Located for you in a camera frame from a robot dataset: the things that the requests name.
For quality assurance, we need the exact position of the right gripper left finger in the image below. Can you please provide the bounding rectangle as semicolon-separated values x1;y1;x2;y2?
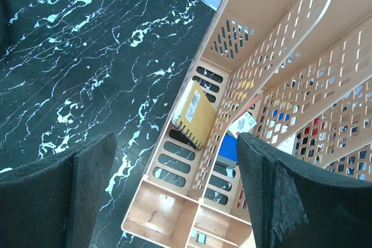
1;133;117;247

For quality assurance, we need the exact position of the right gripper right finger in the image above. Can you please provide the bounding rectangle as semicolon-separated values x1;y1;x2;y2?
237;133;371;247

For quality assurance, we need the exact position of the metal wine glass rack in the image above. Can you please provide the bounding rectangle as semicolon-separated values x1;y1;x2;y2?
1;0;9;56

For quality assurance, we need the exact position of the blue item in organizer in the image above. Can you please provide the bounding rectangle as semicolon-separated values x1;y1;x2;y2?
216;134;238;169

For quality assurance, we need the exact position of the yellow brush in organizer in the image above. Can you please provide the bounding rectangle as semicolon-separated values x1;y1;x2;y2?
172;80;216;151

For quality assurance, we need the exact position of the pink file organizer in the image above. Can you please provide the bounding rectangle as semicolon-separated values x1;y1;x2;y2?
121;0;371;247

